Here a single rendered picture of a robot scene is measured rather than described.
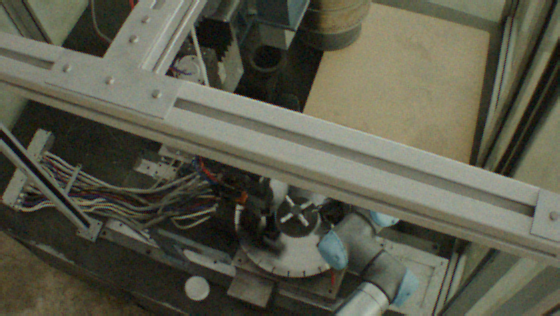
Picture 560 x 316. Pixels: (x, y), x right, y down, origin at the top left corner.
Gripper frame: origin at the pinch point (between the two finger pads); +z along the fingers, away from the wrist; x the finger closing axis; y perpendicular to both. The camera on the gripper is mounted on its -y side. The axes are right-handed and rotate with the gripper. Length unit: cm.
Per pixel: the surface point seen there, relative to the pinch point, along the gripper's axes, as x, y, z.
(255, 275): 9.8, 20.4, 18.5
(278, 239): 1.8, 13.4, 6.2
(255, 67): -42, -11, 25
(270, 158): -25, 45, -100
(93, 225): -23, 52, 50
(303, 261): 9.2, 11.7, 1.5
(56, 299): 1, 81, 134
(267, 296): 15.9, 21.1, 15.1
